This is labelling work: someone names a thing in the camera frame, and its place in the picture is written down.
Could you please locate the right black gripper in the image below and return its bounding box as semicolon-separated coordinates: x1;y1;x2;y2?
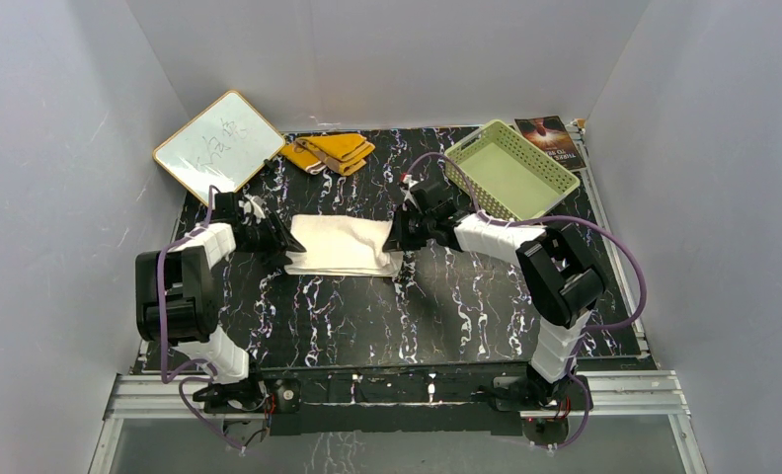
383;204;434;252

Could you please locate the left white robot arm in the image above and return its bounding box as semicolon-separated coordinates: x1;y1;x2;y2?
135;187;306;414

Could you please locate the wood framed whiteboard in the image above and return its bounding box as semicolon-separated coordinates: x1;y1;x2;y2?
152;90;285;204

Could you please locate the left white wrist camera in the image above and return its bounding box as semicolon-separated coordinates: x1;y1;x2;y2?
242;196;267;224

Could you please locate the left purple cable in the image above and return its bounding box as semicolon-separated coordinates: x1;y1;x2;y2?
155;185;249;452

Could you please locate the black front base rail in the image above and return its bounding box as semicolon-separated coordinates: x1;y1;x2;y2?
260;362;549;438

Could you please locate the orange towel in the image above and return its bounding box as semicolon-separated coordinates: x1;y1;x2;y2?
278;133;375;177

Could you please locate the white towel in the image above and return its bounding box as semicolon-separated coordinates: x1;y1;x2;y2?
284;214;403;277

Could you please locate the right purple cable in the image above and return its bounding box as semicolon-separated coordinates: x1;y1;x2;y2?
400;152;648;451

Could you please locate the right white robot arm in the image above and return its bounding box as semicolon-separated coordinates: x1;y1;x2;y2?
383;176;607;411

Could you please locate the dark book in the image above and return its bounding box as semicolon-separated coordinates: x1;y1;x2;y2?
514;116;586;171

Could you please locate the purple cable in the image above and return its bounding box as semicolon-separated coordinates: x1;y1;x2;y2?
155;185;249;452
400;152;648;451

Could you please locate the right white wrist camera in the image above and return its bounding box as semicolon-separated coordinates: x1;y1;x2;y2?
400;174;420;193

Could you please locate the green plastic basket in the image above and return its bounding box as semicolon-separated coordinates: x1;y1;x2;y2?
444;119;580;221

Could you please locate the aluminium frame rail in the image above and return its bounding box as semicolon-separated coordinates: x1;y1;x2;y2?
105;369;689;420

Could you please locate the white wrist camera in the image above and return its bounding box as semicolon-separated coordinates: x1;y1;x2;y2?
400;174;420;193
242;196;267;224

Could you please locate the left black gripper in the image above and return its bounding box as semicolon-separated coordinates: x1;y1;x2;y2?
240;213;305;270

